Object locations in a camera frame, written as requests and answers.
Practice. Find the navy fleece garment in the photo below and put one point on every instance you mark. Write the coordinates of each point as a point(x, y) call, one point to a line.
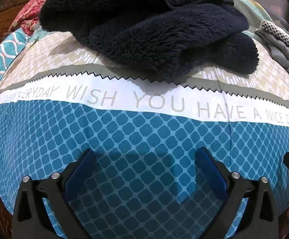
point(144, 27)

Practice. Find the red patterned pillow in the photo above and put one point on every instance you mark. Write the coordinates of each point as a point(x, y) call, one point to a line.
point(31, 10)

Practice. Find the clear plastic storage box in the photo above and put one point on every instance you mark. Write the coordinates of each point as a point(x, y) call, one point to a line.
point(271, 2)

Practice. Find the grey quilted folded garment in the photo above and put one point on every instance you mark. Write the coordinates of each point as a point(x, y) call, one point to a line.
point(284, 54)

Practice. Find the green checked bed sheet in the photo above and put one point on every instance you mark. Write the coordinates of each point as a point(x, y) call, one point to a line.
point(246, 12)

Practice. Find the blue striped cloth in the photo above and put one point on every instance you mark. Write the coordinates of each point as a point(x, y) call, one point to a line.
point(2, 59)

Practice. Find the black white dotted garment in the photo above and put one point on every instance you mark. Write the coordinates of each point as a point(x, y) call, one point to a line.
point(282, 36)

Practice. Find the blue beige printed bed cover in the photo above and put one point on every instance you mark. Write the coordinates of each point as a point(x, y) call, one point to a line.
point(139, 129)

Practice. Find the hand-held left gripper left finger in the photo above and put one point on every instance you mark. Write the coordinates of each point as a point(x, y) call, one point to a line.
point(80, 173)

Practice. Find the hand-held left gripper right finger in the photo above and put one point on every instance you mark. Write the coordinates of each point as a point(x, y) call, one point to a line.
point(213, 173)

